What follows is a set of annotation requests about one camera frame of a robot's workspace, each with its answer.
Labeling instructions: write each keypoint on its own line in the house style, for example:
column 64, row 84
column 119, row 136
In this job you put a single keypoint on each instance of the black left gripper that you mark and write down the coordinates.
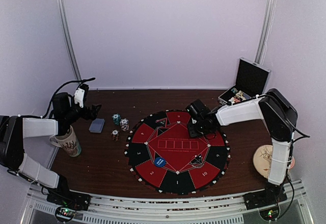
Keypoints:
column 93, row 113

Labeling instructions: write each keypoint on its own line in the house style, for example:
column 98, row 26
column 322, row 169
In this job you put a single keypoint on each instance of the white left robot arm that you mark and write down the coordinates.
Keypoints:
column 16, row 131

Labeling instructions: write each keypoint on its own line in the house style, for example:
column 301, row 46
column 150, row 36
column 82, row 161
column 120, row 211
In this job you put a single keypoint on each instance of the orange patterned small plate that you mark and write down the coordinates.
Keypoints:
column 292, row 163

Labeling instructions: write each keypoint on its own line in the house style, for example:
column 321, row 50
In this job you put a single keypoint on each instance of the blue small blind button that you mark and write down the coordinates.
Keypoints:
column 159, row 162

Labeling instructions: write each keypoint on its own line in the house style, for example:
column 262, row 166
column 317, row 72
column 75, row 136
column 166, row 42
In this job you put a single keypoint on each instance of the round red black poker mat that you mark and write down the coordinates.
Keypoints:
column 147, row 141

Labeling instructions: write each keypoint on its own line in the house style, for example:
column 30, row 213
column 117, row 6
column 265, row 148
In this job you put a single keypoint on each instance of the green poker chip stack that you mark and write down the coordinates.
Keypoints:
column 116, row 119

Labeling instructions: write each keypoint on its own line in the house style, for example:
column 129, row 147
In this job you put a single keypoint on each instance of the right aluminium frame post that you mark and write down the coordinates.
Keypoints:
column 268, row 17

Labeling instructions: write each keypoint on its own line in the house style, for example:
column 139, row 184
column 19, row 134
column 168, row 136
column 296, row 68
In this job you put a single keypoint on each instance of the black triangular all-in marker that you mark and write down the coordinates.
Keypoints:
column 162, row 122

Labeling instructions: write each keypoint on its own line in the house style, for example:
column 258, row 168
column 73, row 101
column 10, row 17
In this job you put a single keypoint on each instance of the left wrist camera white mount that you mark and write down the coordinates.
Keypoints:
column 80, row 95

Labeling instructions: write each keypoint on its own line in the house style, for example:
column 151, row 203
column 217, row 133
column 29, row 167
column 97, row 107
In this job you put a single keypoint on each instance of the aluminium frame post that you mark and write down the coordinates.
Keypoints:
column 68, row 40
column 268, row 17

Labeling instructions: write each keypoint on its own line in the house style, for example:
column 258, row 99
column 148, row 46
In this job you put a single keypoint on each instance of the white floral ceramic mug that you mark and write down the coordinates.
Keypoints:
column 68, row 142

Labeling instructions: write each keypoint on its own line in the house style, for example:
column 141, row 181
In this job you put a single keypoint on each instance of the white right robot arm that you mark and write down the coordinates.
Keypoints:
column 273, row 108

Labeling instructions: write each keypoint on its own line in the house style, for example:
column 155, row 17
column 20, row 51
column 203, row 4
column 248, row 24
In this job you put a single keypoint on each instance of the red black poker chip stack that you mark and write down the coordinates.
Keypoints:
column 115, row 135

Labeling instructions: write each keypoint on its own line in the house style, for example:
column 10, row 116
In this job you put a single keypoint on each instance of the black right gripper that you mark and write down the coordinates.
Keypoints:
column 193, row 133

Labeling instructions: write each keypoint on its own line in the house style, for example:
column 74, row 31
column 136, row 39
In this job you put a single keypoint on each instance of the blue cream poker chip stack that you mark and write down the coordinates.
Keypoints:
column 124, row 124

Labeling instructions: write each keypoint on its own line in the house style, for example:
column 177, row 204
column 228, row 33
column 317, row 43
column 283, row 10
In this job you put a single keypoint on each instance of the left aluminium frame post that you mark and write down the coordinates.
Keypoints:
column 68, row 40

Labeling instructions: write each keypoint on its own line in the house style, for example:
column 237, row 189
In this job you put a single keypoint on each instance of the clear round dealer button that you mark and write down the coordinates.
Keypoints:
column 198, row 159

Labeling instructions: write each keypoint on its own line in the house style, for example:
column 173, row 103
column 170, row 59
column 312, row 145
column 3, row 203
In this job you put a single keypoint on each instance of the cream floral plate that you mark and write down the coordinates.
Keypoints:
column 262, row 160

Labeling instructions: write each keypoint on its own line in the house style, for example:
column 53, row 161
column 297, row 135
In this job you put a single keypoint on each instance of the aluminium poker case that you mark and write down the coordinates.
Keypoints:
column 250, row 81

